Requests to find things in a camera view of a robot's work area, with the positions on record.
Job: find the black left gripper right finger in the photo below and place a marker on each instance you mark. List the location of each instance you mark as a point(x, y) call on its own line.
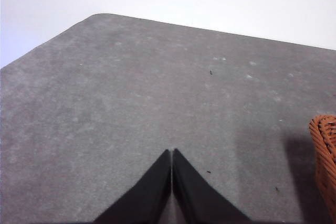
point(197, 200)

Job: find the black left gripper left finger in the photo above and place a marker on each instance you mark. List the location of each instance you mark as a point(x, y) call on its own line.
point(146, 200)

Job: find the brown wicker basket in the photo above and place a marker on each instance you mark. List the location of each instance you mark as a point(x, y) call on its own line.
point(323, 128)

